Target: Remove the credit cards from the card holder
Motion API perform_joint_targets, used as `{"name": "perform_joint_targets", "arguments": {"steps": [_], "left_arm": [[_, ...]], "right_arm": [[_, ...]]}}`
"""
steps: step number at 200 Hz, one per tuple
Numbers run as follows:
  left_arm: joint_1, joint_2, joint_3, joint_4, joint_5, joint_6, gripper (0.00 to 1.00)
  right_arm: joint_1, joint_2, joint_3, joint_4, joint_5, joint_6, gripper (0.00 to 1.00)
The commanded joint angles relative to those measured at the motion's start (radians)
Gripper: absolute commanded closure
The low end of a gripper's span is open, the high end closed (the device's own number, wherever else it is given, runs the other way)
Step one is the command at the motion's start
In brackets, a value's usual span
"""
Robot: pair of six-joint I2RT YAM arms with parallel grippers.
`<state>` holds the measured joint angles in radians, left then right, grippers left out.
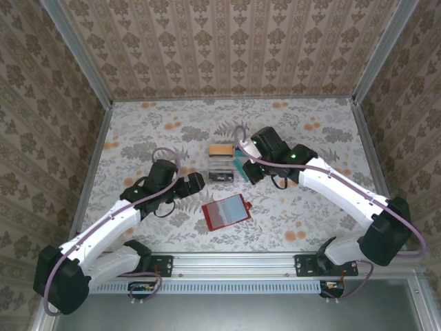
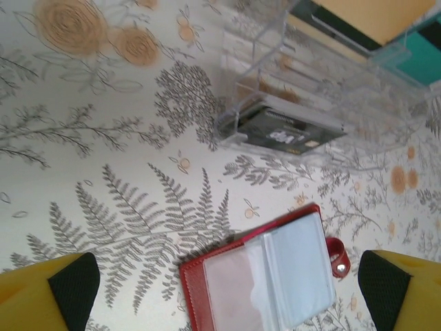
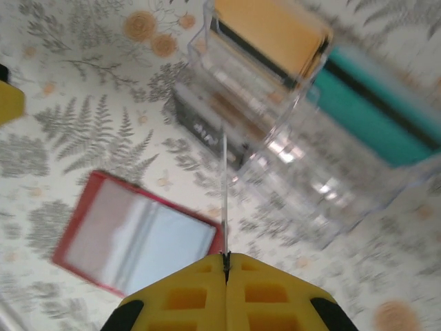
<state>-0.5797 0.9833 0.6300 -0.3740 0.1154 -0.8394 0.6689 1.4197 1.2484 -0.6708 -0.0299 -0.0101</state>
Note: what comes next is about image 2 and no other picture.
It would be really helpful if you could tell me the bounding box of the clear acrylic card organizer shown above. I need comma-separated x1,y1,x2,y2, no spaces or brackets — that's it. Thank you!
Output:
215,0,441,173

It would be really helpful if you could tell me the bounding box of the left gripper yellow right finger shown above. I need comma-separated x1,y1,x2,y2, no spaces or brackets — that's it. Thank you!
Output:
357,250,441,331

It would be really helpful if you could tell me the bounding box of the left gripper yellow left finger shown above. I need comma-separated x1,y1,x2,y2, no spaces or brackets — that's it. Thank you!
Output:
0,251,101,331

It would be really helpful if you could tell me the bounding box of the red leather card holder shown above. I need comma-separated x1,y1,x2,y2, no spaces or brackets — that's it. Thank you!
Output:
178,203,351,331

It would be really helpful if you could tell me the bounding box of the orange card stack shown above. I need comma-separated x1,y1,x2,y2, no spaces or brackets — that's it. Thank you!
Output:
287,0,437,66

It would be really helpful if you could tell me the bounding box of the teal card stack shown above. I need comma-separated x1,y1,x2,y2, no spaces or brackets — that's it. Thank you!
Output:
370,15,441,87

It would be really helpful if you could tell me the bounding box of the black printed card stack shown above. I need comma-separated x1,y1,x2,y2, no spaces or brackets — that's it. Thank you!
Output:
220,98,347,156

